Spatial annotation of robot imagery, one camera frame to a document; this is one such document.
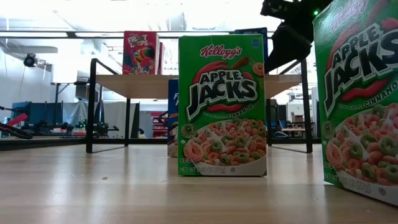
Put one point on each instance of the black cabinet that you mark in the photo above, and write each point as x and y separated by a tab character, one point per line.
273	115

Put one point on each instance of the blue Frosted Flakes cereal box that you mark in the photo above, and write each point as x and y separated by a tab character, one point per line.
248	31
173	109

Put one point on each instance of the black framed stand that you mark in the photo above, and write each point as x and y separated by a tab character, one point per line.
65	83

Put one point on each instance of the red rack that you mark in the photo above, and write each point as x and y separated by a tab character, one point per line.
158	124

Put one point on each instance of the black ceiling-mounted camera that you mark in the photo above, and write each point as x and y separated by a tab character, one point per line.
30	60

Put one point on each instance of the grey ceiling duct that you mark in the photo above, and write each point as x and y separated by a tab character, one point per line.
31	49

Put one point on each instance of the blue partition panel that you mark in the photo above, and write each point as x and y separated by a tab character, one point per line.
34	112

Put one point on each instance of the cardboard box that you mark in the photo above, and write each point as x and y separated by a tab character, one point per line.
297	118

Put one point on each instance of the black panel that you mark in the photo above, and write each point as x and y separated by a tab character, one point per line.
135	119

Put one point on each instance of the grey tarp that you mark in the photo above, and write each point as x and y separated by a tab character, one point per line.
74	112

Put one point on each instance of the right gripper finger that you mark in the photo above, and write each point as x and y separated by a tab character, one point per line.
289	46

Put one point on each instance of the small wooden table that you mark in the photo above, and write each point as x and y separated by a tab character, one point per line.
293	130

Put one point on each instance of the white panel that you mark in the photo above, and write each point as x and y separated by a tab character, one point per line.
116	119

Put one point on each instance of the long ceiling light bar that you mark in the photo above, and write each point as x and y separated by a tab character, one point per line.
93	34

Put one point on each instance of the green Apple Jacks cereal box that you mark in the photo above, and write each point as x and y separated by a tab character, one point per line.
222	102
357	93

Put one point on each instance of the red angled bar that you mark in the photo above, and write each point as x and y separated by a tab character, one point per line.
18	119

